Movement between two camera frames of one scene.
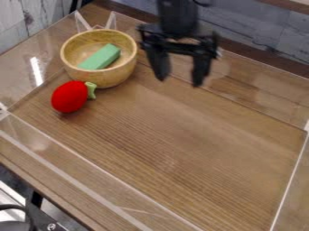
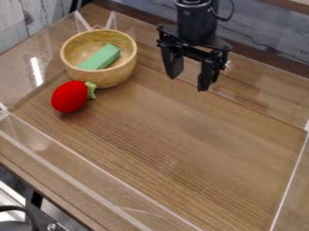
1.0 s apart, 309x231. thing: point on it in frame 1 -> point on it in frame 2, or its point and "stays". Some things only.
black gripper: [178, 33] -> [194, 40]
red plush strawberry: [71, 95] stays
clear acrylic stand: [83, 26] stays
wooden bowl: [80, 44] stays
